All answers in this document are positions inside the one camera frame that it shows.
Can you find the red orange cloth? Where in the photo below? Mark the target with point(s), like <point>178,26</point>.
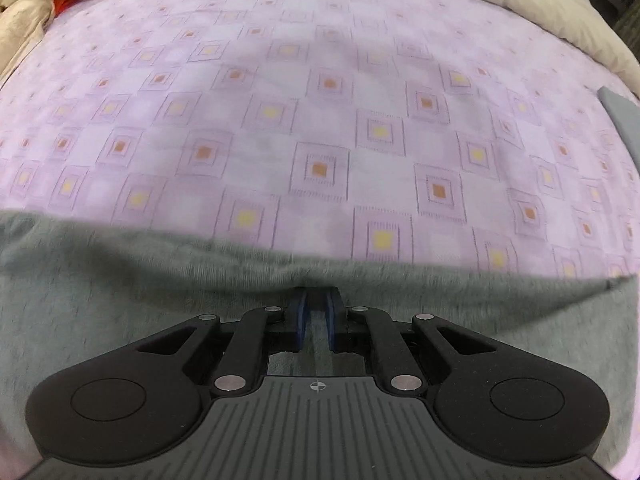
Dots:
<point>67,4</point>

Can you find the beige pillow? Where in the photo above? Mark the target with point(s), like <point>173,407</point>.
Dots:
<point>22,35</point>

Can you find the grey pants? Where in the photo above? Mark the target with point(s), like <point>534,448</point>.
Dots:
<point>125,285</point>

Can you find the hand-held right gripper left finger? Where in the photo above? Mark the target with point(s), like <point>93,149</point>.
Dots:
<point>300,321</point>

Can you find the beige duvet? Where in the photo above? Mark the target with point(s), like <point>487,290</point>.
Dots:
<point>550,5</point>

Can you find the grey flat object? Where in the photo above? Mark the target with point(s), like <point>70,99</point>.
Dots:
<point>622,112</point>

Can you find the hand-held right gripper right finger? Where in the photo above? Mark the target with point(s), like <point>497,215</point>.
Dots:
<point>331,321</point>

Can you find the purple checked bed sheet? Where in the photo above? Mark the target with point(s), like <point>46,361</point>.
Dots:
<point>320,110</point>

